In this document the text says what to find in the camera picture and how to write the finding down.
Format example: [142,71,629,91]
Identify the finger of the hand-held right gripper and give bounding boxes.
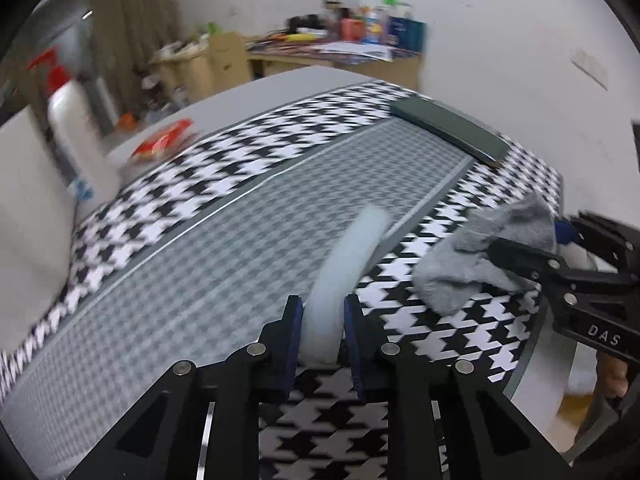
[487,237,565,277]
[555,210,640,257]

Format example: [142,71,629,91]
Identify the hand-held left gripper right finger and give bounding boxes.
[343,294,558,480]

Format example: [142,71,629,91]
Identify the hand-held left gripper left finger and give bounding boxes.
[67,295,305,480]

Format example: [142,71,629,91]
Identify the white foam sheet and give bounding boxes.
[298,205,393,366]

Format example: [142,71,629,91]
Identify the grey sock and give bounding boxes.
[412,194,557,316]

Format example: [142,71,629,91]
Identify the white foam box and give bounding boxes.
[0,105,81,356]

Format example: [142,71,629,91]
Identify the person's right hand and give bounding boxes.
[597,354,629,400]

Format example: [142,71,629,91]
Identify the houndstooth table mat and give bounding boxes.
[0,79,563,480]

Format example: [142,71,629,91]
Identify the red snack packet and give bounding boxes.
[127,119,201,163]

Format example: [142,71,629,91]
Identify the blue box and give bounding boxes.
[387,15,427,53]

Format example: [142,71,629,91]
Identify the white printed papers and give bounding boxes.
[310,42,393,65]

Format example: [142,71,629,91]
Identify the colourful printed bottle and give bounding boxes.
[362,7,383,43]

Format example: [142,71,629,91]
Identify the cluttered wooden desk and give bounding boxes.
[247,35,426,93]

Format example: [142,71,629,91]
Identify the wooden chair smiley cutout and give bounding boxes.
[207,31,253,96]

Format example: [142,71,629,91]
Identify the light wooden desk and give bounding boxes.
[150,42,216,106]

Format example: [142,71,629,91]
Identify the dark thermos bottle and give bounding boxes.
[325,5,351,38]

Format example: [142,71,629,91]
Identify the white pump bottle red cap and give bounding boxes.
[26,47,121,201]

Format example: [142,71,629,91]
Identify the brown curtain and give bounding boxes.
[85,0,186,111]

